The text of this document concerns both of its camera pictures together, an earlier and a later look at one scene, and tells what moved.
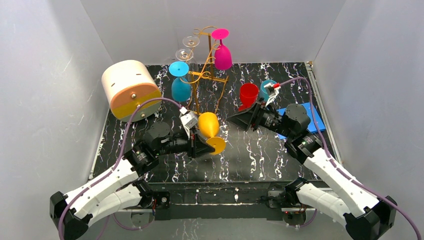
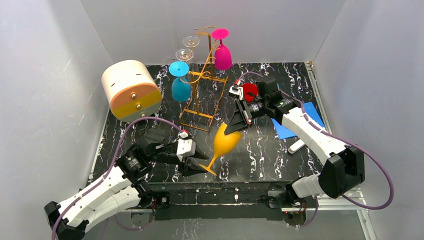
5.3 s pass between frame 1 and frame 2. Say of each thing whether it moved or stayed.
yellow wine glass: moved
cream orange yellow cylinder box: stayed
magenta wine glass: stayed
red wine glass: stayed
